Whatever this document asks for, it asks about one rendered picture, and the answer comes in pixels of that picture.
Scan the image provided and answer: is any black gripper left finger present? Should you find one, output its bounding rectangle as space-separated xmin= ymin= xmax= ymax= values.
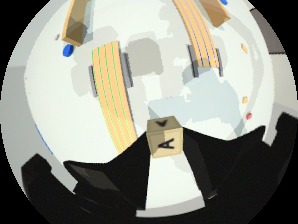
xmin=63 ymin=132 xmax=150 ymax=210

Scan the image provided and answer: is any beige cube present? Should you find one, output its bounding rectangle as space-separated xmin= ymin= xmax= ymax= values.
xmin=146 ymin=116 xmax=184 ymax=160

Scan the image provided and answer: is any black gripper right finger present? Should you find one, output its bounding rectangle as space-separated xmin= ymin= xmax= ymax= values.
xmin=182 ymin=124 xmax=266 ymax=200

